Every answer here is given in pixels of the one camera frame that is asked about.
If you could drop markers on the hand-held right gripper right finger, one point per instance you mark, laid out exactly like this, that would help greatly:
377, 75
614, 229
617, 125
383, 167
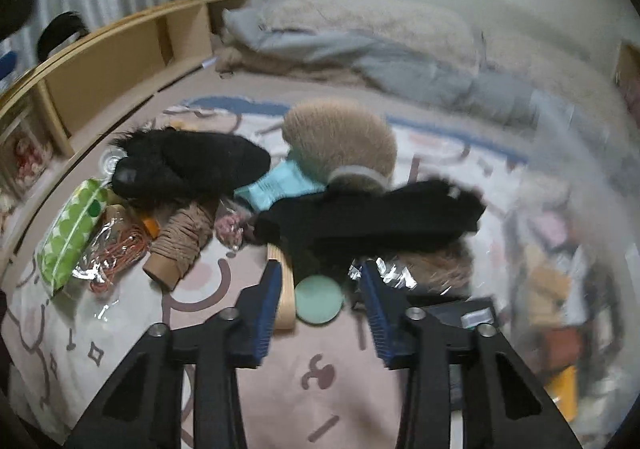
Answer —
380, 314

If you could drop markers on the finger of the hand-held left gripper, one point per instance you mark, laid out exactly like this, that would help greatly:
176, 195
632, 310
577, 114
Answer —
6, 65

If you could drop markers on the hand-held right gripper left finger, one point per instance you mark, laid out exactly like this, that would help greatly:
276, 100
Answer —
265, 314

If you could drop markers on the clear plastic storage box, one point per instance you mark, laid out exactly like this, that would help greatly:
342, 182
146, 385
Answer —
575, 229

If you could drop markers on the black cap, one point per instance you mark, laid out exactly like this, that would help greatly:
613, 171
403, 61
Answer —
60, 31

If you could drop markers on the jute twine bundle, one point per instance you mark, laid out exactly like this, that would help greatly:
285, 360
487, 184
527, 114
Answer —
440, 264

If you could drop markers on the clear jar red contents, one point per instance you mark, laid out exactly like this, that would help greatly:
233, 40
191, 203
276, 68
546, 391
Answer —
25, 149

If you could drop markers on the black cloth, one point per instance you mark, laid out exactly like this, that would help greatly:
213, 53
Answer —
375, 224

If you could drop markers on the wooden shelf unit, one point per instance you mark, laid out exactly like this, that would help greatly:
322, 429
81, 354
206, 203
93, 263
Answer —
100, 64

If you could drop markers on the pink beads packet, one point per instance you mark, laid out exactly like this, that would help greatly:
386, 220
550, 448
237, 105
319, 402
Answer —
227, 226

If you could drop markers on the brown twine spool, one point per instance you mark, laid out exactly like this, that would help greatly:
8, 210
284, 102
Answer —
180, 244

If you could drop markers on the printed blanket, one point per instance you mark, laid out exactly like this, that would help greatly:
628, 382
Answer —
150, 354

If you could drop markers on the teal wipes packet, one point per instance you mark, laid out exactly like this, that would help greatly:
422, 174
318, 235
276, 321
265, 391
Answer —
275, 184

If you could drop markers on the clear round container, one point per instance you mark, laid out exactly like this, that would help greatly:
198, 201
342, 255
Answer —
111, 161

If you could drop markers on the small orange object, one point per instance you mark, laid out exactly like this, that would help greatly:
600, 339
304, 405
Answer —
150, 225

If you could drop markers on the orange rubber bands bag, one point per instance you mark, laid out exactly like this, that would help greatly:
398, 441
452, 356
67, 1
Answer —
120, 256

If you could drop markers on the black fur-trimmed hat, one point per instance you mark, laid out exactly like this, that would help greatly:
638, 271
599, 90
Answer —
190, 169

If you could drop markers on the beige fuzzy hat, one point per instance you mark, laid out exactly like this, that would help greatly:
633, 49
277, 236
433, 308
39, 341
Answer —
340, 139

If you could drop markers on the green tissue packet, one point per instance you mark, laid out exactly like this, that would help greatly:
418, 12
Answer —
70, 234

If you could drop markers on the beige bed mattress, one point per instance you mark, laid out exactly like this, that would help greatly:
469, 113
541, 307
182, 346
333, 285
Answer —
210, 89

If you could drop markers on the grey duvet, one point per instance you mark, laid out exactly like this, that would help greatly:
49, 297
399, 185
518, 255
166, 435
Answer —
400, 71

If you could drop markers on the beige fluffy blanket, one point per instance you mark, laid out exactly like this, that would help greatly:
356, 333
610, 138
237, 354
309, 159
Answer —
250, 61

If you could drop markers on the beige textured pillow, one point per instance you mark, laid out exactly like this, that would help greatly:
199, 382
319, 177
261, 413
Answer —
550, 69
375, 24

